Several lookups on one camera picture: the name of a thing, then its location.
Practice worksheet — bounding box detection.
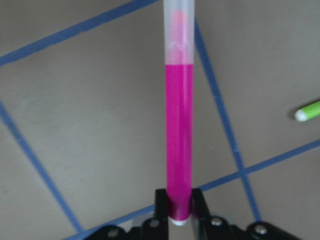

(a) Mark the pink highlighter pen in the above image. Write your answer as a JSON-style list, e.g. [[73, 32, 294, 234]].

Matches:
[[163, 0, 195, 226]]

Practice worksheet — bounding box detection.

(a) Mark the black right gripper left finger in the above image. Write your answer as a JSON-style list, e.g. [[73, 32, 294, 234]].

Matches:
[[154, 188, 168, 222]]

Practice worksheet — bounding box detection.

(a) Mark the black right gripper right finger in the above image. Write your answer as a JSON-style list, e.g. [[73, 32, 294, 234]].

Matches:
[[191, 188, 211, 220]]

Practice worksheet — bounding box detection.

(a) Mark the green highlighter pen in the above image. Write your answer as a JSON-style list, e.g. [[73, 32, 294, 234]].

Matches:
[[294, 101, 320, 122]]

